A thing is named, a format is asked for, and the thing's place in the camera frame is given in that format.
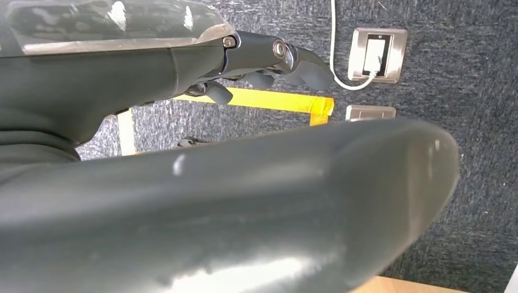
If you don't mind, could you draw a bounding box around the closed steel floor outlet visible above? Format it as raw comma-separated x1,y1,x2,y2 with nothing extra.
345,104,398,123

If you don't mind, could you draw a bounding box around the white power cable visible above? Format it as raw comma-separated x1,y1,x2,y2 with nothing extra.
329,0,380,92

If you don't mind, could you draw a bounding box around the steel floor outlet with plug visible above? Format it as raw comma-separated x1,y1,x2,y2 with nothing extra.
346,27,409,85

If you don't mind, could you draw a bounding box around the white desk leg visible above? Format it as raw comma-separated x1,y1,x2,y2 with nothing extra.
117,107,137,157

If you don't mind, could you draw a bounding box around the yellow floor tape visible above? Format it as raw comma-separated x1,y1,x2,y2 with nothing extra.
173,86,336,128

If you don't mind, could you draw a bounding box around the white power plug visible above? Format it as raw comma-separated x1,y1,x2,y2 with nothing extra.
362,37,388,77

